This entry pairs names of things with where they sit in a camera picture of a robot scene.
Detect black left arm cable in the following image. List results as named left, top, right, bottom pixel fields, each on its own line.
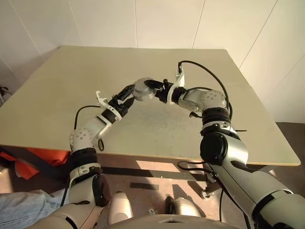
left=61, top=104, right=105, bottom=207

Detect orange sheet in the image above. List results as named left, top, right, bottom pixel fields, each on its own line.
left=0, top=147, right=70, bottom=180

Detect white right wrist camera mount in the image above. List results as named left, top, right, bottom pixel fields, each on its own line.
left=166, top=63, right=186, bottom=105

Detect person's leg in blue jeans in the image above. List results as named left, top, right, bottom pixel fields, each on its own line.
left=0, top=189, right=70, bottom=229

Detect dark stand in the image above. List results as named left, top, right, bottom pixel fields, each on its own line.
left=0, top=86, right=10, bottom=104

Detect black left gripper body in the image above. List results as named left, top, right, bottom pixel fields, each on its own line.
left=108, top=94, right=131, bottom=114

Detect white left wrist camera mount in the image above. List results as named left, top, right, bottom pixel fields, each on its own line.
left=95, top=90, right=124, bottom=119

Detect black tape strip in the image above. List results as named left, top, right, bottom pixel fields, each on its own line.
left=130, top=182, right=160, bottom=191

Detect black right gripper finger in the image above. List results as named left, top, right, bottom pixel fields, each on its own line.
left=144, top=79, right=165, bottom=90

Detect silver motor housing copper windings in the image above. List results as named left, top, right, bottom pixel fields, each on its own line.
left=132, top=76, right=157, bottom=102

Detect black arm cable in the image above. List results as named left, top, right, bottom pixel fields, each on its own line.
left=61, top=104, right=105, bottom=207
left=177, top=61, right=252, bottom=229

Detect silver robot torso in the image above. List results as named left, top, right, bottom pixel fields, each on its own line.
left=104, top=213, right=239, bottom=229

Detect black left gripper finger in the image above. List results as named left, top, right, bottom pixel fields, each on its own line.
left=116, top=84, right=134, bottom=101
left=123, top=96, right=135, bottom=113

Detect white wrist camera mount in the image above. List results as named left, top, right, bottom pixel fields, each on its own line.
left=166, top=63, right=186, bottom=105
left=95, top=90, right=124, bottom=119

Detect table caster wheel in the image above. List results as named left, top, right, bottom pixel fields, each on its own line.
left=202, top=188, right=216, bottom=200

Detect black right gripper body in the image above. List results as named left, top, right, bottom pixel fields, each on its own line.
left=155, top=80, right=174, bottom=103

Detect silver right robot leg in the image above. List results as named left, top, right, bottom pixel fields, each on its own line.
left=173, top=197, right=202, bottom=218

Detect silver robot leg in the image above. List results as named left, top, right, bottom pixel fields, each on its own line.
left=108, top=191, right=133, bottom=225
left=173, top=197, right=202, bottom=218

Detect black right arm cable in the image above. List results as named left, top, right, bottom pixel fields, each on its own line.
left=177, top=61, right=252, bottom=229

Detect silver left robot leg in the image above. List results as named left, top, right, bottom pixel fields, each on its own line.
left=108, top=191, right=133, bottom=225

